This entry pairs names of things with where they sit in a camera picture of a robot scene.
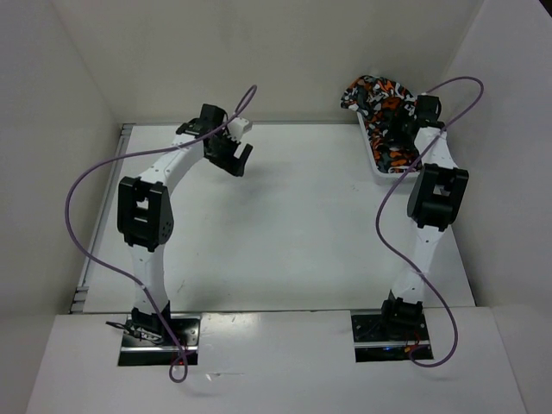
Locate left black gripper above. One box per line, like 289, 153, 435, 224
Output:
204, 129, 251, 177

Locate orange camouflage shorts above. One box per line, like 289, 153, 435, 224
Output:
340, 75, 419, 173

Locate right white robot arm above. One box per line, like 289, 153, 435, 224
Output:
378, 95, 469, 341

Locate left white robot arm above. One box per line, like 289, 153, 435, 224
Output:
116, 103, 253, 345

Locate white plastic basket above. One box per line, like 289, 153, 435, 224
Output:
356, 112, 406, 185

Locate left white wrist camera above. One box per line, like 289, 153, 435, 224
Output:
227, 116, 253, 142

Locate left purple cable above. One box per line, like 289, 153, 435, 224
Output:
64, 85, 259, 384

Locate purple cable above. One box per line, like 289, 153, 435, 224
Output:
64, 85, 259, 384
376, 76, 485, 367

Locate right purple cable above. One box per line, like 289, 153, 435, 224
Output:
376, 76, 485, 367

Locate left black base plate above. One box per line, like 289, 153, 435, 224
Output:
110, 314, 201, 367

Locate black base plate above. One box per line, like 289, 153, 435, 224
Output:
350, 311, 434, 363
110, 314, 201, 367

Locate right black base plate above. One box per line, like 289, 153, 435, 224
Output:
350, 311, 434, 363

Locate aluminium table edge rail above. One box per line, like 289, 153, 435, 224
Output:
68, 123, 135, 314

